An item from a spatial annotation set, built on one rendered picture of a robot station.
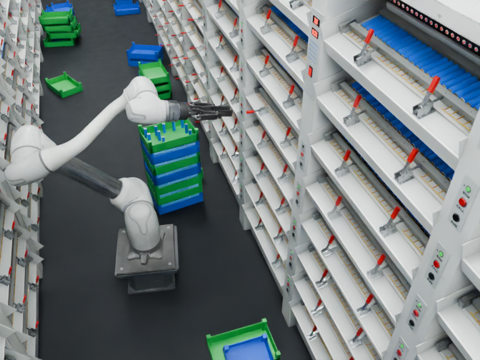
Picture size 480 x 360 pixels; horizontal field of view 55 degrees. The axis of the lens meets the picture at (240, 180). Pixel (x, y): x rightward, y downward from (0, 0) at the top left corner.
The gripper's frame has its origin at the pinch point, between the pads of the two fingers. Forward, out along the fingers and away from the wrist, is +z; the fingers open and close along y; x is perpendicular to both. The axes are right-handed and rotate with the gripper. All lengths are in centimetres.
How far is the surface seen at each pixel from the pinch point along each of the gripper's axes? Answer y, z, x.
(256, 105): -7.2, 18.7, -0.9
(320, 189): 57, 20, 0
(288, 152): 31.2, 18.3, -1.0
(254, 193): -9, 30, -56
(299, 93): 26.3, 18.9, 22.7
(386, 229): 96, 15, 18
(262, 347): 63, 15, -87
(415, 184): 100, 12, 37
